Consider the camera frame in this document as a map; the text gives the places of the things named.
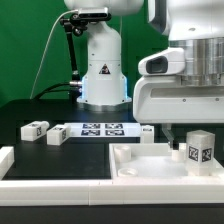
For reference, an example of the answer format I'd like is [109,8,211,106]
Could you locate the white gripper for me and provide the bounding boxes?
[133,76,224,150]

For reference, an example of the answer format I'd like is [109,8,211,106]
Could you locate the white square tabletop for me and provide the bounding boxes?
[108,142,224,181]

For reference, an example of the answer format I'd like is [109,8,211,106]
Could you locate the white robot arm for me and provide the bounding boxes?
[64,0,224,125]

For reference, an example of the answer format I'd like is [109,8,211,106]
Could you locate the white fiducial marker plate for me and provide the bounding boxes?
[69,123,141,137]

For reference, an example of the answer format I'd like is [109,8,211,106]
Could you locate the white U-shaped fence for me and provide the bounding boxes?
[0,147,224,206]

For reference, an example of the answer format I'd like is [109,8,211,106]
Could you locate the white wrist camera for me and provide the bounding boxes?
[138,47,185,76]

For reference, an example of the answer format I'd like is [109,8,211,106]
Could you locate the black cable bundle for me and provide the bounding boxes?
[33,82,83,100]

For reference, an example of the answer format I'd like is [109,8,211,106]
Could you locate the grey camera on mount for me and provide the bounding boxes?
[78,7,111,21]

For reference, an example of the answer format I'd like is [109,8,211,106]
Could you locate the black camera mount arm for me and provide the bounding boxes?
[60,17,87,88]

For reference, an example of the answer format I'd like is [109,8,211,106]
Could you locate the white cable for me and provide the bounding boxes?
[29,9,80,100]

